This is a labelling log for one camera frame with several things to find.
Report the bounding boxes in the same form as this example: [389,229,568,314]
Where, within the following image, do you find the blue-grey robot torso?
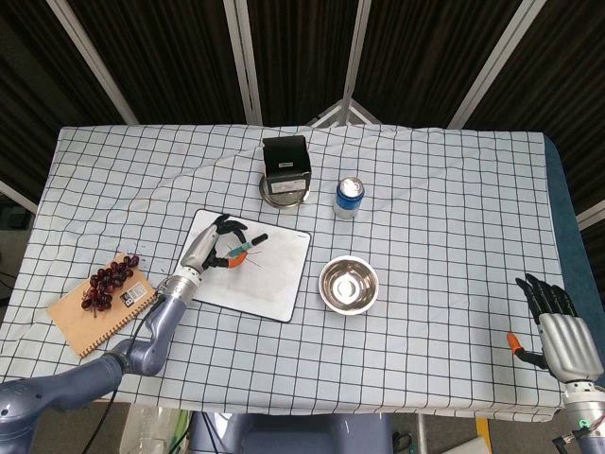
[188,410,393,454]

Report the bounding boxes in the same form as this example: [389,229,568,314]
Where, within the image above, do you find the kraft spiral notebook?
[45,252,160,359]

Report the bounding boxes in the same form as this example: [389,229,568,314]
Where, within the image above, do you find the white black-checked tablecloth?
[0,123,576,424]

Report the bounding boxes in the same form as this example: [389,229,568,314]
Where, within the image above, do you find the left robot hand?
[179,213,250,276]

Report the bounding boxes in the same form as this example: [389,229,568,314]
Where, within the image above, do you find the blue table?
[541,133,593,412]

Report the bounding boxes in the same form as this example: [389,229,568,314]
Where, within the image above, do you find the white box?
[453,434,493,454]

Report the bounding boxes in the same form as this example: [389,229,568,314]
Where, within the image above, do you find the green whiteboard marker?
[225,233,269,259]

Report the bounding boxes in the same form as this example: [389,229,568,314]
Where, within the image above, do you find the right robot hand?
[506,272,605,382]

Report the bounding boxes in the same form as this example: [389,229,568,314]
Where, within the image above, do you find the dark white-framed folding screen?
[0,0,605,228]

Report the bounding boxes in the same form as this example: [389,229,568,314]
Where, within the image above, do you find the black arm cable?
[84,283,174,454]

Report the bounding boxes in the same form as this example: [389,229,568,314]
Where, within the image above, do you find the clear plastic bag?
[117,404,190,454]

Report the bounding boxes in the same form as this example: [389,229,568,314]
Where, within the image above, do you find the black open cardboard box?
[262,134,313,196]

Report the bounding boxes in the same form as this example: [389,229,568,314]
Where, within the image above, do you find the white dry-erase board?
[178,208,314,324]

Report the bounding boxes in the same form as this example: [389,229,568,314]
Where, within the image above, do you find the blue and silver soda can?
[333,177,365,220]

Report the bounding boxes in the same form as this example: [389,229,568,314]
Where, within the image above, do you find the white metal frame foot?
[305,96,384,128]

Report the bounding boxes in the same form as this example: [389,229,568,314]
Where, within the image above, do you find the upright steel bowl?
[319,255,380,315]

